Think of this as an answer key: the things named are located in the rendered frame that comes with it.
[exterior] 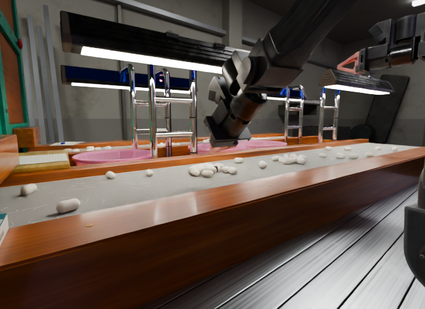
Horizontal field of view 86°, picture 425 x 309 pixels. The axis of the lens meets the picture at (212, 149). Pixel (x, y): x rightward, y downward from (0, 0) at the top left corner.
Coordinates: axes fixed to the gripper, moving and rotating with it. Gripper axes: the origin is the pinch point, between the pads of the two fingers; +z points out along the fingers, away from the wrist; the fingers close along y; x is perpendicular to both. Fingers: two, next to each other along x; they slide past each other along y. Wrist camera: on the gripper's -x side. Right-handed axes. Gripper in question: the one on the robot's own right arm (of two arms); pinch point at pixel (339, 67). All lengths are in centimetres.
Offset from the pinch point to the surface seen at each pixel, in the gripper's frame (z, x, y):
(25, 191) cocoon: 22, 32, 87
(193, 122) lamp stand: 33, 19, 39
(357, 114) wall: 221, 2, -649
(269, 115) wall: 275, 6, -321
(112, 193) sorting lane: 13, 33, 73
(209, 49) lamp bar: 16.2, -1.6, 44.8
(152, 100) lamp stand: 34, 11, 54
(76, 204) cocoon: 7, 32, 81
